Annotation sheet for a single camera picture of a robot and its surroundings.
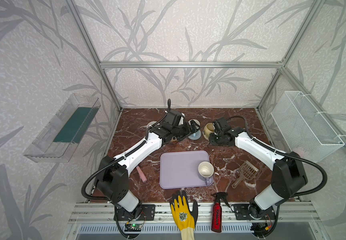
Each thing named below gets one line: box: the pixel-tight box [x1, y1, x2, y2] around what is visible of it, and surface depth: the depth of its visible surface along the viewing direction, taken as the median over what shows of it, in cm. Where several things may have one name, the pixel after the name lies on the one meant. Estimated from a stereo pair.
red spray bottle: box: [211, 192, 231, 233], surface depth 72 cm
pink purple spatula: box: [136, 166, 148, 183], surface depth 86 cm
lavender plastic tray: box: [159, 150, 214, 189], surface depth 91 cm
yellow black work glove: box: [169, 190, 199, 240], surface depth 73 cm
